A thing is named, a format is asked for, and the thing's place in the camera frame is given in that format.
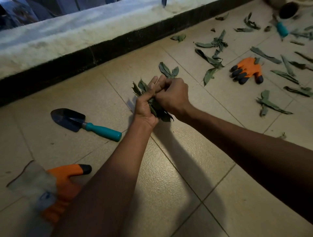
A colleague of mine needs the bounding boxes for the person's right hand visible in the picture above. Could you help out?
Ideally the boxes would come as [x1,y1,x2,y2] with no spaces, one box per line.
[155,77,195,120]

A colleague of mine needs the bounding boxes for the person's left hand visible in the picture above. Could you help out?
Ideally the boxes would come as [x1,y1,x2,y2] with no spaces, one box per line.
[133,75,169,129]

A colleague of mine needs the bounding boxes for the person's right forearm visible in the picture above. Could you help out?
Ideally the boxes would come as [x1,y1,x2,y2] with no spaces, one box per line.
[180,105,313,225]

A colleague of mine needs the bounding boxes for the person's left forearm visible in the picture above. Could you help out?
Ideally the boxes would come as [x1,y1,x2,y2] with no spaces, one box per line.
[52,119,159,237]

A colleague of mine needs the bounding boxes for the orange black work glove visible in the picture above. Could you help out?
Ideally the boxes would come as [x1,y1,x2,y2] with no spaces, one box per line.
[229,57,264,85]
[6,160,92,225]

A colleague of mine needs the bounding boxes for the beige plastic watering can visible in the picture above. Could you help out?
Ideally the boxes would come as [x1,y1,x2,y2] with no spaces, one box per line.
[265,0,304,20]

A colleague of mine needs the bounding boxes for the green trees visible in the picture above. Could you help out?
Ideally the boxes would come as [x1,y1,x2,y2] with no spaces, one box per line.
[0,0,81,30]

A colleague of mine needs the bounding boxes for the wide teal handled trowel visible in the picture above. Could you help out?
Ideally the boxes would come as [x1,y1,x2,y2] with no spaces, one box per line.
[51,108,122,143]

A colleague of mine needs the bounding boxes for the narrow teal handled trowel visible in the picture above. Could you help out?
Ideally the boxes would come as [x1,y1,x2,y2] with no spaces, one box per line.
[272,14,290,39]

